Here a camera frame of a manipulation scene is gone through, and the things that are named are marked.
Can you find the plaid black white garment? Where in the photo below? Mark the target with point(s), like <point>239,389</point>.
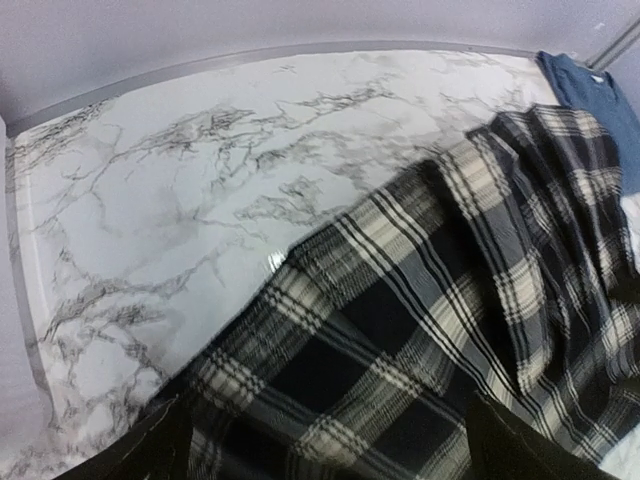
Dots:
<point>492,267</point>

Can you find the blue t-shirt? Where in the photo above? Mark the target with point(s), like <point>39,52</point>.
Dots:
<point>578,87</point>

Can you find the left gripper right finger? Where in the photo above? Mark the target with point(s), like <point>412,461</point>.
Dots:
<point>503,446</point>

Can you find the right aluminium corner post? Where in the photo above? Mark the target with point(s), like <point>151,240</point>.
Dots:
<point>618,46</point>

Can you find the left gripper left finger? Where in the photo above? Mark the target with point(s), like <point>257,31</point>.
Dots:
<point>157,447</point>

